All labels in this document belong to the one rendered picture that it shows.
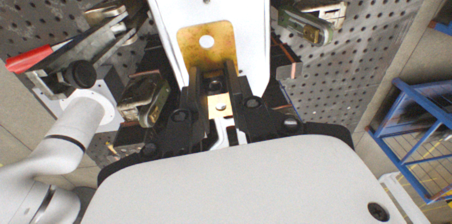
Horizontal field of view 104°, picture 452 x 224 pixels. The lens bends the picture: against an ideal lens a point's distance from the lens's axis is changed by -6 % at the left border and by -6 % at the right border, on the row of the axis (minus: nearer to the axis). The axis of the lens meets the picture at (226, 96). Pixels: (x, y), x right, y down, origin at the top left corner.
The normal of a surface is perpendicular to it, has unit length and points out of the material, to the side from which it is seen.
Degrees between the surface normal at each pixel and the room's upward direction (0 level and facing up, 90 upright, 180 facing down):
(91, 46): 81
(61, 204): 103
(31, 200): 85
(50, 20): 0
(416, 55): 0
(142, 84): 90
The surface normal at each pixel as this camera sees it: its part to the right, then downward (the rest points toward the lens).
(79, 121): 0.69, -0.61
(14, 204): 0.76, -0.36
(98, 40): 0.99, -0.07
